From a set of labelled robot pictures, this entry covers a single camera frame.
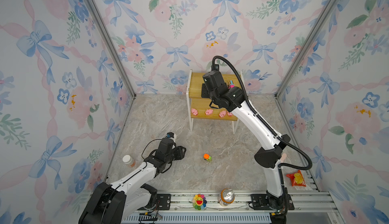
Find pink truck blue top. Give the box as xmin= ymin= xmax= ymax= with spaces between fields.
xmin=229 ymin=80 xmax=235 ymax=88

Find green orange toy truck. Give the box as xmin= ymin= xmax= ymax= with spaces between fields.
xmin=203 ymin=154 xmax=212 ymax=162

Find right arm mounting base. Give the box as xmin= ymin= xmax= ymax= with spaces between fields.
xmin=249 ymin=194 xmax=295 ymax=211

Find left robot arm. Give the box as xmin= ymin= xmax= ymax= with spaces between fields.
xmin=79 ymin=133 xmax=186 ymax=224

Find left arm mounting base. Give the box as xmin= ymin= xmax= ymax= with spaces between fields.
xmin=139 ymin=194 xmax=172 ymax=211

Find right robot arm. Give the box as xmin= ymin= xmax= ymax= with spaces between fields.
xmin=203 ymin=71 xmax=284 ymax=200

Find white capped pill bottle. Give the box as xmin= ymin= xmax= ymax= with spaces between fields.
xmin=122 ymin=155 xmax=136 ymax=167

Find rainbow smiling flower plush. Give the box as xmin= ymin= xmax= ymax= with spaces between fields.
xmin=192 ymin=194 xmax=207 ymax=210

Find orange metal can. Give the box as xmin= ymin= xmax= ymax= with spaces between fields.
xmin=218 ymin=188 xmax=235 ymax=207

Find small red toy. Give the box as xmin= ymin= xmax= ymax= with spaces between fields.
xmin=286 ymin=170 xmax=307 ymax=187

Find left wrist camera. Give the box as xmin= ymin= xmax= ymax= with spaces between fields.
xmin=166 ymin=132 xmax=177 ymax=142

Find wooden two-tier white-frame shelf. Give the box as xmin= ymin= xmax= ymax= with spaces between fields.
xmin=186 ymin=69 xmax=240 ymax=135

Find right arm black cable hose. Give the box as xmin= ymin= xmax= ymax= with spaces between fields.
xmin=212 ymin=55 xmax=313 ymax=170

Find aluminium mounting rail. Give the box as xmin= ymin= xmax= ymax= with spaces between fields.
xmin=115 ymin=187 xmax=344 ymax=224

